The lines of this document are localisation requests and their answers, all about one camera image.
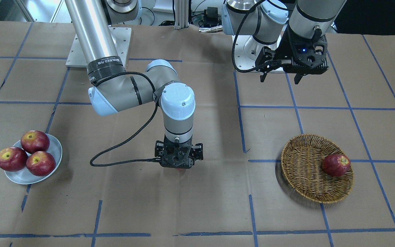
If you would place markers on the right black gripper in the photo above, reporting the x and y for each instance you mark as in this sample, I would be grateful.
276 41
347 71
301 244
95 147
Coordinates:
159 149

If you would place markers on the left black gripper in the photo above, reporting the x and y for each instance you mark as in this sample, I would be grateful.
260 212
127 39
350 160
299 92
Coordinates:
289 47

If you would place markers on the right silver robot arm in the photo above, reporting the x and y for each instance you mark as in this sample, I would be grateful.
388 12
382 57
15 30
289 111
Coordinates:
114 89

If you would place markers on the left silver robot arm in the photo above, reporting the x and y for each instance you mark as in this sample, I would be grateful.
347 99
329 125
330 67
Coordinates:
269 34

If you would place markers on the woven wicker basket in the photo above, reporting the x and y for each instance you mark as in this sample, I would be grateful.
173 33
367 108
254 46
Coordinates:
301 164

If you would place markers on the dark red basket apple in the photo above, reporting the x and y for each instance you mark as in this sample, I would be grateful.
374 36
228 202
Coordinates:
336 165

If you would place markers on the red plate apple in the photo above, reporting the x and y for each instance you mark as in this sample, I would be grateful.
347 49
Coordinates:
34 141
41 163
13 159

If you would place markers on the red plate apple back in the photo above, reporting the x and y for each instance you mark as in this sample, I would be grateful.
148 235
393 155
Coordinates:
34 141

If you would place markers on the light blue plate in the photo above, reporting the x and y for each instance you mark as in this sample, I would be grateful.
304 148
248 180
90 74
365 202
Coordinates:
25 177

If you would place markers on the red plate apple front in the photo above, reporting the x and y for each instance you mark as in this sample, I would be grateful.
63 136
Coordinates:
13 159

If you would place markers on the aluminium frame post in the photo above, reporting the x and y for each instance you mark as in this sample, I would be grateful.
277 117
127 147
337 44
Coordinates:
181 11

